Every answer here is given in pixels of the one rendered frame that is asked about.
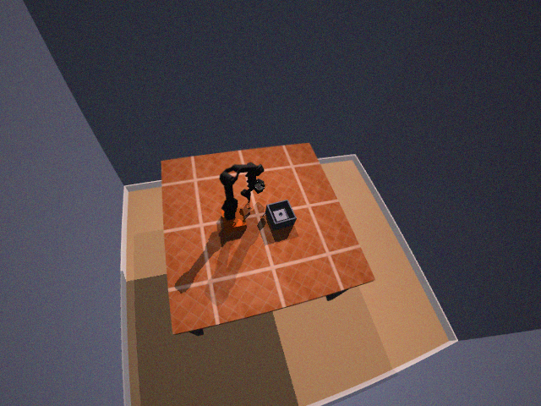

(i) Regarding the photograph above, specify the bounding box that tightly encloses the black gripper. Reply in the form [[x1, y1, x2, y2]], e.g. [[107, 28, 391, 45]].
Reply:
[[241, 178, 265, 200]]

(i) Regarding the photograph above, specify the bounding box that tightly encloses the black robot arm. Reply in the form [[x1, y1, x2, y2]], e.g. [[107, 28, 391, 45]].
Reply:
[[220, 162, 265, 221]]

